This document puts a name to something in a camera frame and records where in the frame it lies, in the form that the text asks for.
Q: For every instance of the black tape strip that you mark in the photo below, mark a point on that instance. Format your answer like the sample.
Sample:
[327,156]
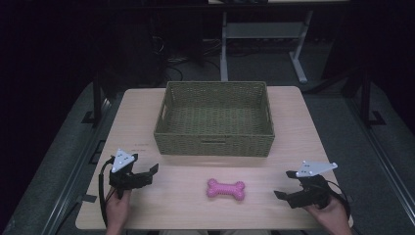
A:
[88,197]

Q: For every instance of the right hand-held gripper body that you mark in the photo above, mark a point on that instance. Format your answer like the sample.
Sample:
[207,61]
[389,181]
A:
[311,191]

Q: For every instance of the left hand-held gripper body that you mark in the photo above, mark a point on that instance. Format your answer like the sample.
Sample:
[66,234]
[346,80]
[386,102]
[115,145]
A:
[125,179]

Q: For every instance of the black metal stand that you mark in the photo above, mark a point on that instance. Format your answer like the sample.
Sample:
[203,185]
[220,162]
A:
[367,101]
[97,101]

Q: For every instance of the person's left hand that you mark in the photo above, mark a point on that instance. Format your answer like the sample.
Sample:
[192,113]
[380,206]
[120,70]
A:
[118,209]

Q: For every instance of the grey metal desk frame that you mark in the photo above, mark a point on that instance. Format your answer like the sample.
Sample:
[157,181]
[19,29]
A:
[264,31]

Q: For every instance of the green woven basket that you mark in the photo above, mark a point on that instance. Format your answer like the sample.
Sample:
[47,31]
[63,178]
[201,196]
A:
[214,130]

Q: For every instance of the person's right hand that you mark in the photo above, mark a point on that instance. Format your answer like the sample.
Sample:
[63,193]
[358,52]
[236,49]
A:
[328,215]

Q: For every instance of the pink bone-shaped dog toy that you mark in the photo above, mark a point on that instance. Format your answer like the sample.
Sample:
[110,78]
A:
[225,189]

